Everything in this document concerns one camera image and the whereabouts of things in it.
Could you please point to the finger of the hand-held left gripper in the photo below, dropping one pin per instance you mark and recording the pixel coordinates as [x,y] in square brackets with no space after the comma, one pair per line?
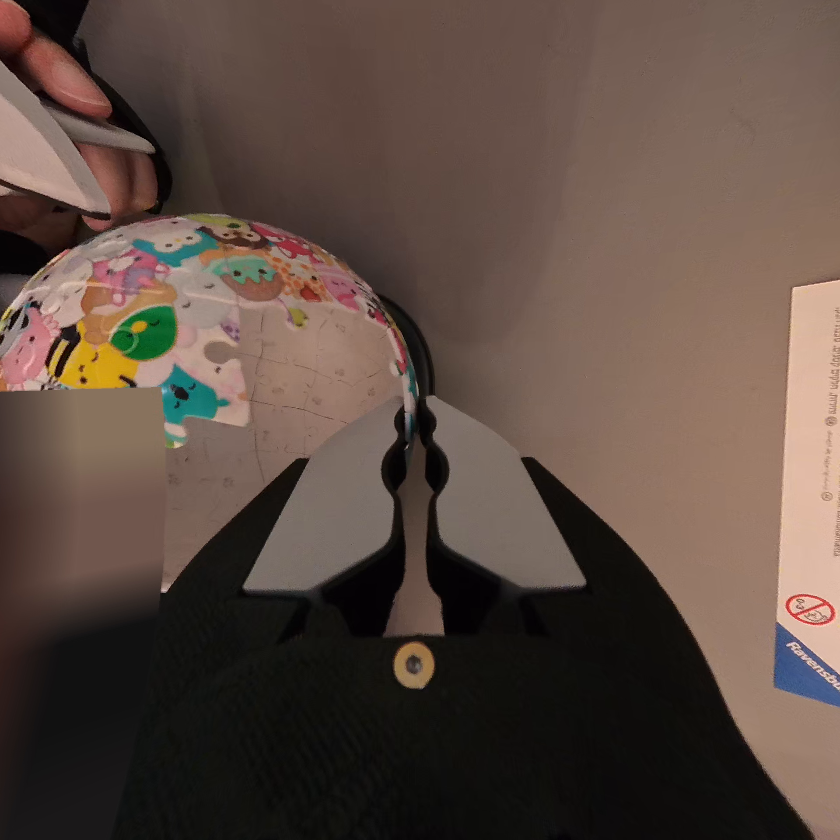
[39,151]
[105,131]

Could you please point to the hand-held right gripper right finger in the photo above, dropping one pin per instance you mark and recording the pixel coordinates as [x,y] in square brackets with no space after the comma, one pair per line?
[499,518]

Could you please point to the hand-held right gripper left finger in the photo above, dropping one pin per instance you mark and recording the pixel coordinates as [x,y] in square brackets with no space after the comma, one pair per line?
[328,512]

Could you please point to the colourful puzzle ball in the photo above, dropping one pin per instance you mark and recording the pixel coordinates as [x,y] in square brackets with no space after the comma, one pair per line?
[164,295]

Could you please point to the black ball stand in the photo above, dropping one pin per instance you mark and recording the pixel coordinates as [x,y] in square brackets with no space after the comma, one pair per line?
[417,341]

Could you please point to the person's left hand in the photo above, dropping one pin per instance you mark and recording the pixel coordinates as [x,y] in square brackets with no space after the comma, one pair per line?
[72,85]

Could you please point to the folded instruction leaflet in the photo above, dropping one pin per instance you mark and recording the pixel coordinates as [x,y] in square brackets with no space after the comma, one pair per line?
[810,426]

